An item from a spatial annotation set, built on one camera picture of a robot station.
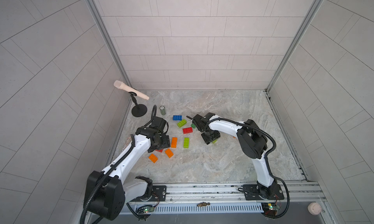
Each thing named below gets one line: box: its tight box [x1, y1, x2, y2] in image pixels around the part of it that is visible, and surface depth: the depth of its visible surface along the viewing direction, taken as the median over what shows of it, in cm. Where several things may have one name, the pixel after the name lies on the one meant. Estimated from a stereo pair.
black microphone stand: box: [128, 91, 148, 118], surface depth 104 cm
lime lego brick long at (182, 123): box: [176, 119, 188, 128], surface depth 98 cm
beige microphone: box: [113, 80, 150, 101], surface depth 87 cm
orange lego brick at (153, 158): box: [148, 153, 159, 164], surface depth 84 cm
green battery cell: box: [159, 105, 167, 116], surface depth 101 cm
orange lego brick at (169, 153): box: [164, 148, 174, 159], surface depth 86 cm
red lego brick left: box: [182, 127, 193, 134], surface depth 95 cm
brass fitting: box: [196, 201, 211, 207], surface depth 69 cm
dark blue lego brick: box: [172, 114, 183, 121], surface depth 101 cm
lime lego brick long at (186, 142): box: [183, 137, 190, 149], surface depth 90 cm
